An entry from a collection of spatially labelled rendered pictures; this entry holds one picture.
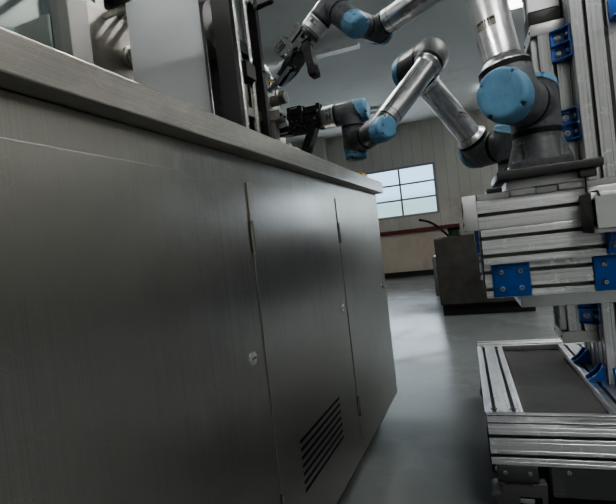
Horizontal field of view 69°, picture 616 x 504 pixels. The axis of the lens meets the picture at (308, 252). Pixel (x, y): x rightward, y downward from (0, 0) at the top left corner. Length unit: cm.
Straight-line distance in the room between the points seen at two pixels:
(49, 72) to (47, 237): 15
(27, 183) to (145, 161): 17
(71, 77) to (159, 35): 93
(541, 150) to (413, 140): 906
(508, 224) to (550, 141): 22
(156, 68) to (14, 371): 107
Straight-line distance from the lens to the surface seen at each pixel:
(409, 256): 773
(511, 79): 114
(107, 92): 54
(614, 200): 114
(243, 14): 133
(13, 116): 50
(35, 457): 49
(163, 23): 143
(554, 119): 128
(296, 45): 160
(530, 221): 123
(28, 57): 49
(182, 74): 135
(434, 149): 1019
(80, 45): 63
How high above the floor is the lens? 69
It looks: 1 degrees down
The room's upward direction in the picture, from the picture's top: 6 degrees counter-clockwise
